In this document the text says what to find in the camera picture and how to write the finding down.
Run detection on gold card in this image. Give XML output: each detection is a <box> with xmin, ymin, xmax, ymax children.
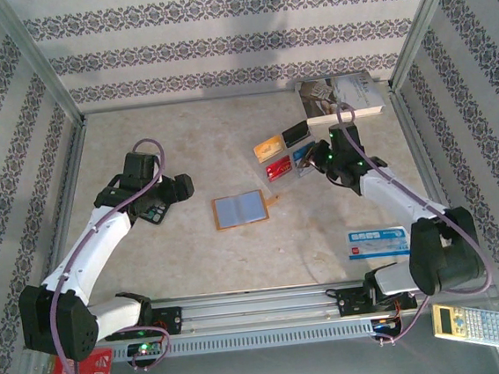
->
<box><xmin>252</xmin><ymin>135</ymin><xmax>286</xmax><ymax>164</ymax></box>

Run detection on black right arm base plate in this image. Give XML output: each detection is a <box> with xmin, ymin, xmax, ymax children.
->
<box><xmin>334</xmin><ymin>281</ymin><xmax>417</xmax><ymax>319</ymax></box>

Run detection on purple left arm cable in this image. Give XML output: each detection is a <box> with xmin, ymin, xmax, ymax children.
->
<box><xmin>35</xmin><ymin>136</ymin><xmax>187</xmax><ymax>374</ymax></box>

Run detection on paperback book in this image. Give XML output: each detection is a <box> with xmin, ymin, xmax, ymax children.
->
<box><xmin>294</xmin><ymin>70</ymin><xmax>389</xmax><ymax>128</ymax></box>

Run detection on blue white paper packet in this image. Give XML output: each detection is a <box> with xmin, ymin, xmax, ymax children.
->
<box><xmin>346</xmin><ymin>224</ymin><xmax>412</xmax><ymax>261</ymax></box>

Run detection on yellow grey calculator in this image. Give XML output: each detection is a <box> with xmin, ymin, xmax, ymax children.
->
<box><xmin>429</xmin><ymin>297</ymin><xmax>499</xmax><ymax>356</ymax></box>

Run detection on aluminium side rail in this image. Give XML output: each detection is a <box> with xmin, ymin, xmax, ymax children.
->
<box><xmin>26</xmin><ymin>118</ymin><xmax>106</xmax><ymax>313</ymax></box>
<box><xmin>388</xmin><ymin>82</ymin><xmax>478</xmax><ymax>277</ymax></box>

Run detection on aluminium frame post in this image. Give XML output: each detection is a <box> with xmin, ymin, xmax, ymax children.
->
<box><xmin>378</xmin><ymin>0</ymin><xmax>476</xmax><ymax>95</ymax></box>
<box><xmin>0</xmin><ymin>0</ymin><xmax>89</xmax><ymax>135</ymax></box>

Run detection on orange card holder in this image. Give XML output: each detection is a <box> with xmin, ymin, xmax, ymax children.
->
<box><xmin>209</xmin><ymin>187</ymin><xmax>283</xmax><ymax>232</ymax></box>

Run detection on red flat packet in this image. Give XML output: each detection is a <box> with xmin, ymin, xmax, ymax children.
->
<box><xmin>42</xmin><ymin>345</ymin><xmax>117</xmax><ymax>374</ymax></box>

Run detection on slotted grey cable duct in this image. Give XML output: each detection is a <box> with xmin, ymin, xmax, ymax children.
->
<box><xmin>112</xmin><ymin>318</ymin><xmax>378</xmax><ymax>363</ymax></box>

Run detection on blue white card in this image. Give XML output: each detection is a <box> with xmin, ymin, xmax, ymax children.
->
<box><xmin>291</xmin><ymin>143</ymin><xmax>320</xmax><ymax>179</ymax></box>

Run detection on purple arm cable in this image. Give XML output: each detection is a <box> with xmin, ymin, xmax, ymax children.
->
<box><xmin>35</xmin><ymin>136</ymin><xmax>187</xmax><ymax>374</ymax></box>
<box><xmin>334</xmin><ymin>88</ymin><xmax>499</xmax><ymax>349</ymax></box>

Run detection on black card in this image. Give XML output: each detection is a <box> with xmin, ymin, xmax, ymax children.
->
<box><xmin>282</xmin><ymin>120</ymin><xmax>312</xmax><ymax>147</ymax></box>

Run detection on clear sheet of cards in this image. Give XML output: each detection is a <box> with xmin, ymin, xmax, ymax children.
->
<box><xmin>250</xmin><ymin>118</ymin><xmax>326</xmax><ymax>196</ymax></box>

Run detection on aluminium mounting rail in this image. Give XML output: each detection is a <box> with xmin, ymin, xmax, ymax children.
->
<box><xmin>22</xmin><ymin>268</ymin><xmax>496</xmax><ymax>351</ymax></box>

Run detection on red card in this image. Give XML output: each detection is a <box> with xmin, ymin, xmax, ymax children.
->
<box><xmin>263</xmin><ymin>155</ymin><xmax>295</xmax><ymax>183</ymax></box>

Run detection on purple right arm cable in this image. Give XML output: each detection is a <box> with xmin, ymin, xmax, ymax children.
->
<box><xmin>334</xmin><ymin>88</ymin><xmax>499</xmax><ymax>349</ymax></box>

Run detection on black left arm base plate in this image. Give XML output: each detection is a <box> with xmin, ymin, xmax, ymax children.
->
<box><xmin>102</xmin><ymin>305</ymin><xmax>186</xmax><ymax>342</ymax></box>

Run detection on small circuit board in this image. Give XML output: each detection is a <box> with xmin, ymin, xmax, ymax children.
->
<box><xmin>372</xmin><ymin>316</ymin><xmax>401</xmax><ymax>334</ymax></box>
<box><xmin>129</xmin><ymin>340</ymin><xmax>163</xmax><ymax>357</ymax></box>

